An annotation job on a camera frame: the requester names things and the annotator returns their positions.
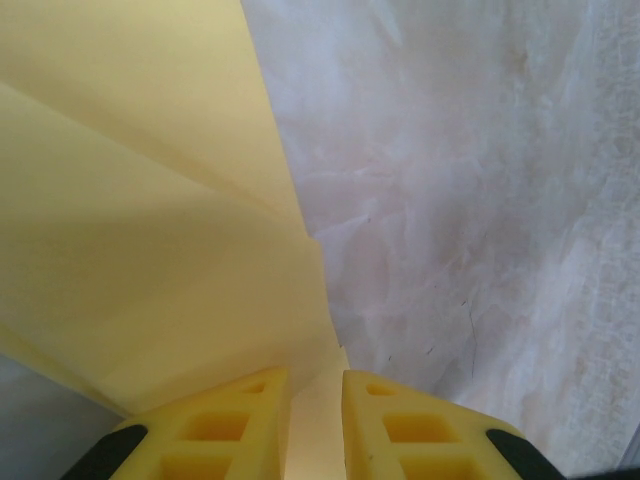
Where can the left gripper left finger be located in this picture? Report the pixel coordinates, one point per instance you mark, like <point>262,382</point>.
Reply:
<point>210,430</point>

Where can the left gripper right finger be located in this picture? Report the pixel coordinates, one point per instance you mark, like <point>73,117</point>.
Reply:
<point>420,435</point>

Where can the yellow paper sheet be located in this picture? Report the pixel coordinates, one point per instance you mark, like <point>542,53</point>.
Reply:
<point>125,200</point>

